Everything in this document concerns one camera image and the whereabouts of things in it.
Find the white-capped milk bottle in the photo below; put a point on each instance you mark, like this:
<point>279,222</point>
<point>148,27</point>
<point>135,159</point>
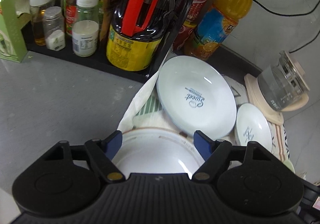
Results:
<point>85,27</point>

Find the black shelf rack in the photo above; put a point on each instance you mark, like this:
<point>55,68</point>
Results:
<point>99,61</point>

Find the glass kettle with cream lid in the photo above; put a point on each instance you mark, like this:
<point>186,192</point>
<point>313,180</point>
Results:
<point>283,85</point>

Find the orange juice bottle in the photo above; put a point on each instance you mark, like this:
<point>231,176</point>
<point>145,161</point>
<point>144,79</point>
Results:
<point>217,23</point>

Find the large soy sauce bottle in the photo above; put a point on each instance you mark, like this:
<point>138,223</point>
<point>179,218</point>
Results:
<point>136,30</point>

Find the small glass spice jar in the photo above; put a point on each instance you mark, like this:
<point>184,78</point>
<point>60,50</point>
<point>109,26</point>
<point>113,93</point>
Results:
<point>54,28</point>

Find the white plate with brown rim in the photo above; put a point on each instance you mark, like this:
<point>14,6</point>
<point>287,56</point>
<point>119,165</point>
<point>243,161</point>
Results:
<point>157,151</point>

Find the red drink can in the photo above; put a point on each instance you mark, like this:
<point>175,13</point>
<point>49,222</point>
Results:
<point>189,24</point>

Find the green cardboard box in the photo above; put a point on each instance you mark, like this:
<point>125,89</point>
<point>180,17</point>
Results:
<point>13,46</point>

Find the patterned table cloth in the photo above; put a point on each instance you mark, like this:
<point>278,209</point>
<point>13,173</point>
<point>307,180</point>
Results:
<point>145,110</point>

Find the cream kettle base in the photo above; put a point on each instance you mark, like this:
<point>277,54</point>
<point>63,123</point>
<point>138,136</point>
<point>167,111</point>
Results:
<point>256,98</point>

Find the white plate with Sweet print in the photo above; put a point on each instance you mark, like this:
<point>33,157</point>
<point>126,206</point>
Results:
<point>195,96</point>

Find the small white plate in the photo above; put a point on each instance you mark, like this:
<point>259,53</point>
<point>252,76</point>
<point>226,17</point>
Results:
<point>251,125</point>

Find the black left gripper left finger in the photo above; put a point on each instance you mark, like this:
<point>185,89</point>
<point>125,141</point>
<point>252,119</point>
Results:
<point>68,178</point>

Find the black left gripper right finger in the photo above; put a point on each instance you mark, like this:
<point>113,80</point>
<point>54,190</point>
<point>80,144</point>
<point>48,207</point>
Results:
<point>248,179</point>

